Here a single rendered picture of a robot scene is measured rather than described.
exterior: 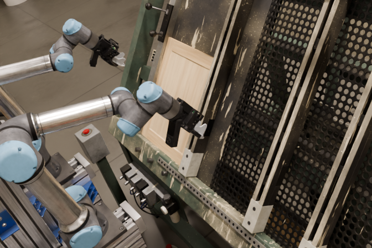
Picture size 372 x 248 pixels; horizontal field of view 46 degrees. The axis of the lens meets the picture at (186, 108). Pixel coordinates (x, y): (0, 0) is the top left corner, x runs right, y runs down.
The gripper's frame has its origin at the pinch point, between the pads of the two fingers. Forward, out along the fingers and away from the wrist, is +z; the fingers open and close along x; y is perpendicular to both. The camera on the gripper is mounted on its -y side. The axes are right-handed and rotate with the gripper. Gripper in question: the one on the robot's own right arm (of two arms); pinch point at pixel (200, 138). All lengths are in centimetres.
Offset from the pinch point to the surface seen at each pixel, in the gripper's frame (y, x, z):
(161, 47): 29, 75, 16
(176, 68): 23, 61, 21
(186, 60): 29, 55, 19
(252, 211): -12.0, -18.1, 30.2
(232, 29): 47, 24, 4
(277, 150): 13.1, -17.9, 20.9
